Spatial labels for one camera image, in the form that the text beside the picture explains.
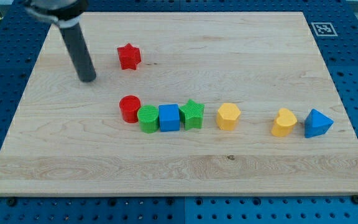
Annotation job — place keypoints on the yellow heart block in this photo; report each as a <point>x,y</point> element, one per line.
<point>283,123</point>

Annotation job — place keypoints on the blue cube block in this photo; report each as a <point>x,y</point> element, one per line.
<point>169,117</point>

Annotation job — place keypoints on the red star block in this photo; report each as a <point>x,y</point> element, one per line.
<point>129,56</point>

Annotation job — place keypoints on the yellow hexagon block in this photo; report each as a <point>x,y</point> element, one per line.
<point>228,116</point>

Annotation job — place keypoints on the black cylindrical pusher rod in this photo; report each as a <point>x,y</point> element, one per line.
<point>78,51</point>

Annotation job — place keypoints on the green cylinder block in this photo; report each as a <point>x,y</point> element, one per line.
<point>148,118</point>

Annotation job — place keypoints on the red cylinder block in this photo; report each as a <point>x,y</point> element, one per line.
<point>129,106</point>

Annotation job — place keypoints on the green star block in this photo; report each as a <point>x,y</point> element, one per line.
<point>192,114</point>

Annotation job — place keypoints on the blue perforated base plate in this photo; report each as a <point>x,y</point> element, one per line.
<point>21,38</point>

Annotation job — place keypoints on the blue triangle block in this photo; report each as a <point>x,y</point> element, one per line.
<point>316,124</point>

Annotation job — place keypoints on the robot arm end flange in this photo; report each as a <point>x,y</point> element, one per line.
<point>62,13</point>

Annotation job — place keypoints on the wooden board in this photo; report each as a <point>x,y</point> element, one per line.
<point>68,139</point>

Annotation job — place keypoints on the white fiducial marker tag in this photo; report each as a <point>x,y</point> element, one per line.
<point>323,29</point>

